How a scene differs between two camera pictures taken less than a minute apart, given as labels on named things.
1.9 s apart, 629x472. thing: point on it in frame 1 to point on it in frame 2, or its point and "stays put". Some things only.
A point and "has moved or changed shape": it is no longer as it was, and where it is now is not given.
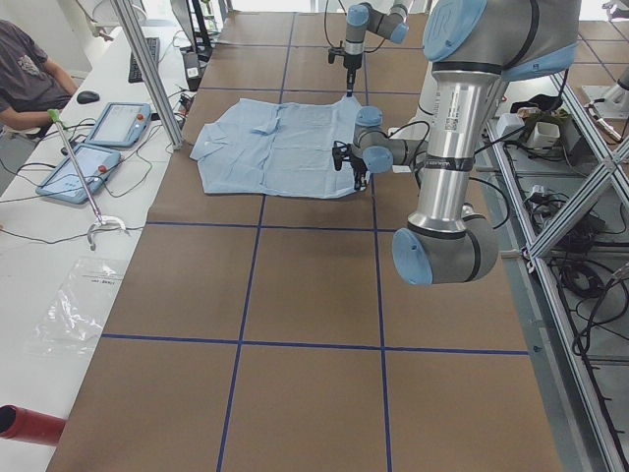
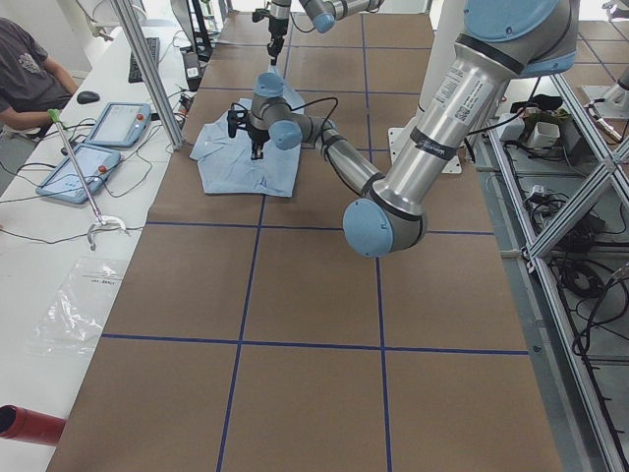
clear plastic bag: x=70 y=324 stays put
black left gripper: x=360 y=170 to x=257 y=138
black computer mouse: x=86 y=96 stays put
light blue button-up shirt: x=267 y=147 has moved or changed shape
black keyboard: x=153 y=45 stays put
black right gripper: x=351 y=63 to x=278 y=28
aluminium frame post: x=149 y=74 stays put
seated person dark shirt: x=30 y=84 stays put
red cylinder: x=28 y=426 stays put
